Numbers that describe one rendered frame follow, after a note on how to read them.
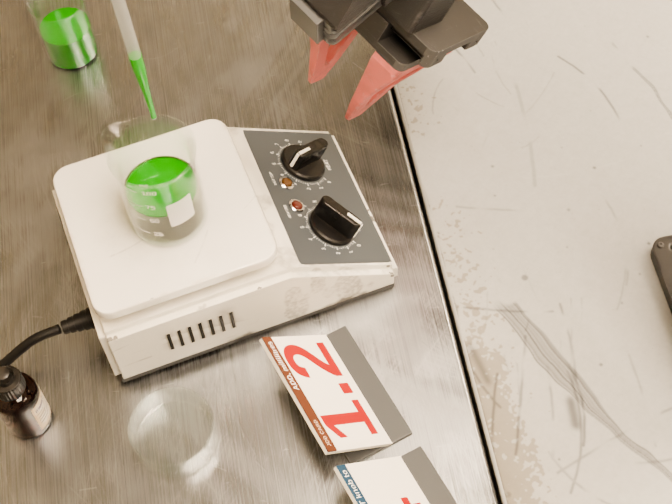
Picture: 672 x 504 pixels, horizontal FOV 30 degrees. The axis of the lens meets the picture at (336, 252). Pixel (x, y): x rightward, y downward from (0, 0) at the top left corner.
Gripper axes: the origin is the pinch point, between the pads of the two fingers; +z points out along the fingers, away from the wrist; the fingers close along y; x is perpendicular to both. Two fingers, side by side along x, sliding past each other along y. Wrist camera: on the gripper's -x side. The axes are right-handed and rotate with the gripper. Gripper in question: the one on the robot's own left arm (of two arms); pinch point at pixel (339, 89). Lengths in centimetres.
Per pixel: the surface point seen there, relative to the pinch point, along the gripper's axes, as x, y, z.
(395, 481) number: -9.9, 20.5, 10.8
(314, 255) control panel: -5.1, 6.5, 7.1
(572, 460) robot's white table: -1.6, 27.1, 6.6
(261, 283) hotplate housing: -8.9, 5.8, 8.5
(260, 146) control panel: -1.3, -2.2, 7.2
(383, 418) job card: -6.5, 17.0, 11.4
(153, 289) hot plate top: -14.6, 2.1, 9.8
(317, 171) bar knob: 0.6, 1.6, 6.8
